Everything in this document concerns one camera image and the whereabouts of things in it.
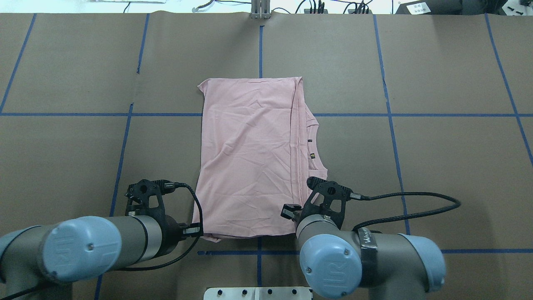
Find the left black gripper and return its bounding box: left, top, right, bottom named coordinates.
left=158, top=216, right=202, bottom=256

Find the pink Snoopy t-shirt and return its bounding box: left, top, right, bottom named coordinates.
left=193, top=77, right=328, bottom=243

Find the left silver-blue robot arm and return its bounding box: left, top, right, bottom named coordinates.
left=1, top=216, right=202, bottom=300

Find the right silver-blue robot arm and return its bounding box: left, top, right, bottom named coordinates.
left=281, top=204, right=447, bottom=300

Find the black device on desk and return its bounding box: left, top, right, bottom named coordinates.
left=394, top=0, right=463, bottom=15

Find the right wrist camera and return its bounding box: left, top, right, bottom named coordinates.
left=301, top=177, right=364, bottom=229

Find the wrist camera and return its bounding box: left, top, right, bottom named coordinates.
left=301, top=177, right=364, bottom=229
left=125, top=179, right=176, bottom=219

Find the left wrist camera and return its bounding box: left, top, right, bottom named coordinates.
left=125, top=179, right=176, bottom=219

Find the black cable on desk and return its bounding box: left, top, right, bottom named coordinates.
left=352, top=192, right=462, bottom=232

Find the white camera mast pedestal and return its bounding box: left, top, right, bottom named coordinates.
left=203, top=286, right=314, bottom=300

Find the aluminium frame post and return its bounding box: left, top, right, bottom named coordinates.
left=250, top=0, right=271, bottom=20

